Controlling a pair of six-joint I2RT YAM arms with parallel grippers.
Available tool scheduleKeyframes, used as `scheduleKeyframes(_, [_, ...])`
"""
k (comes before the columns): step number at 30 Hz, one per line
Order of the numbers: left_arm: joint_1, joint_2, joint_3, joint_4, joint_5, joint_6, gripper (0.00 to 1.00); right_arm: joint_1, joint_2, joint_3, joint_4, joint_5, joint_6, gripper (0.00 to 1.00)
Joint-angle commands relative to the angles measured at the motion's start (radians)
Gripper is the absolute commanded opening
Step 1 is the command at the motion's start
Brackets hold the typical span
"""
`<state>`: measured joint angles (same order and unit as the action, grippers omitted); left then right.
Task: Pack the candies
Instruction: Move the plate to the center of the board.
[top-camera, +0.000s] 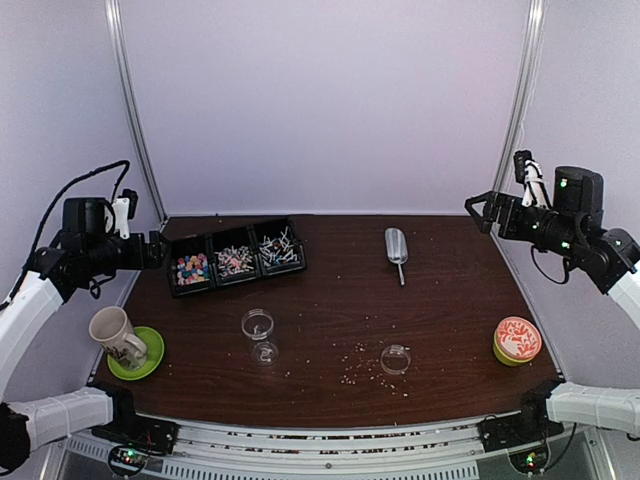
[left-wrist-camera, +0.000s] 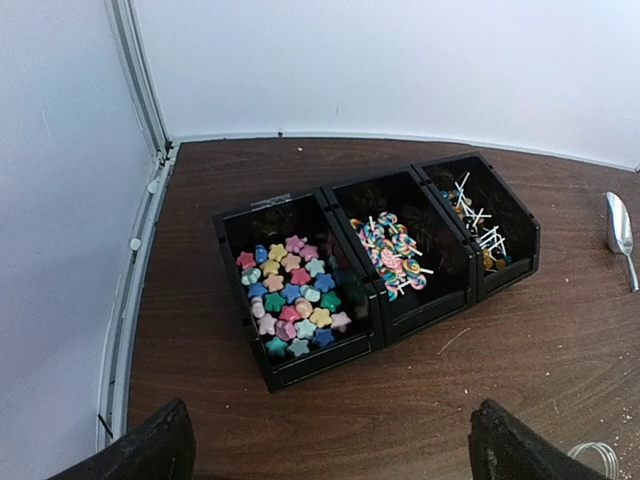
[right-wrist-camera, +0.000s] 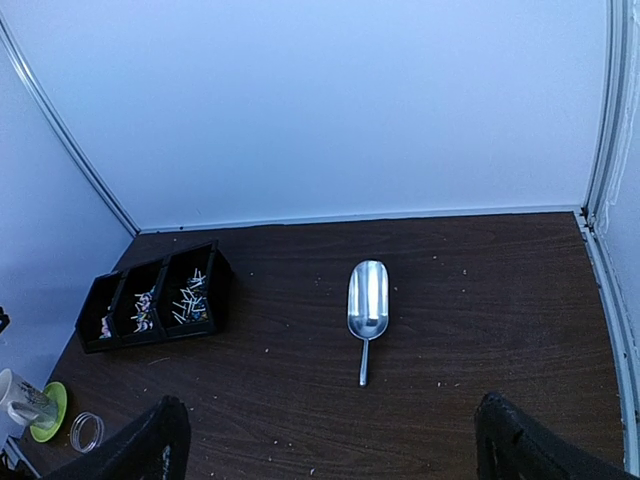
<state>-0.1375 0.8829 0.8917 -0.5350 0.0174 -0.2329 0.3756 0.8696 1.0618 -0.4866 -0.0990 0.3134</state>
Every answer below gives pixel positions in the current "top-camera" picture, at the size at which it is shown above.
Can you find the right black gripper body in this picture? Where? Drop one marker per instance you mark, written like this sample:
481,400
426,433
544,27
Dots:
512,228

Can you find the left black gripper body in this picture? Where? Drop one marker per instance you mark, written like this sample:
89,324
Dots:
135,259

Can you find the black three-compartment candy bin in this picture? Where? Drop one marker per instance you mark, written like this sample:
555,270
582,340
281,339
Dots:
213,261

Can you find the metal scoop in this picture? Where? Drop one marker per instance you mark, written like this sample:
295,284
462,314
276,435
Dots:
396,250

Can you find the clear plastic jar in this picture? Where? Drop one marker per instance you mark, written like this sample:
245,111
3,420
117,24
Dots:
258,326

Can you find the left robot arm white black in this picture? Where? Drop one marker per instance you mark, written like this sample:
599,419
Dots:
94,241

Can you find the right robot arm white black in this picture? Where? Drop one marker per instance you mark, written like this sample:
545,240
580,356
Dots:
607,261

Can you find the beige ceramic mug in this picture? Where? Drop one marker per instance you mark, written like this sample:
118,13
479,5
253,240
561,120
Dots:
112,329

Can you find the green saucer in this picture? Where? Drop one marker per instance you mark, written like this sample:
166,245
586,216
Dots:
155,352

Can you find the green tin orange patterned lid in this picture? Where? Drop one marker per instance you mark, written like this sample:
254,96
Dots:
516,341

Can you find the clear plastic jar lid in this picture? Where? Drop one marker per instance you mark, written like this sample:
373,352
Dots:
395,359

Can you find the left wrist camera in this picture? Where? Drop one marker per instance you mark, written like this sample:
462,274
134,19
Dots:
124,208

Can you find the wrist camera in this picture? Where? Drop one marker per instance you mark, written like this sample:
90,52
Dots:
124,208
528,173

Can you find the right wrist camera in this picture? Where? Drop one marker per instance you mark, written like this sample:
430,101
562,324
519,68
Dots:
528,173

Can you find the right aluminium frame post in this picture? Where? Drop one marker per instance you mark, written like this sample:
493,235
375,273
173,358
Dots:
525,85

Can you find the aluminium frame post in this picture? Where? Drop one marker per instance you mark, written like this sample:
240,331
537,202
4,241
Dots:
525,85
118,41

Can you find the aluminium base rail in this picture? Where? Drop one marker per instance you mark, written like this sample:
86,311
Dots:
477,448

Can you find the left aluminium frame post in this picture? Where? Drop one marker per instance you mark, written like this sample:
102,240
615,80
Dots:
118,41

